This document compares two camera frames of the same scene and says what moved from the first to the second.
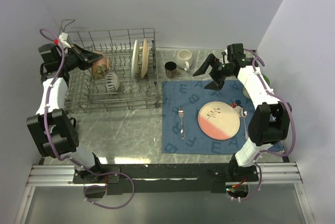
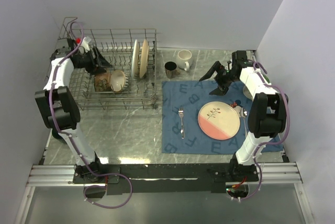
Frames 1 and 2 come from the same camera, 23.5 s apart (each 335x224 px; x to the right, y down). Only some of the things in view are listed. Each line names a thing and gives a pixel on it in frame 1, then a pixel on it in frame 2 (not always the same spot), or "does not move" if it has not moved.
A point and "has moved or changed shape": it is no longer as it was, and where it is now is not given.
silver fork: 181,111 does not move
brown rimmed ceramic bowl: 100,67 has moved or changed shape
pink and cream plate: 219,120 does not move
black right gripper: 218,83 → 222,89
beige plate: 145,58 does not move
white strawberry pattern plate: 135,63 does not move
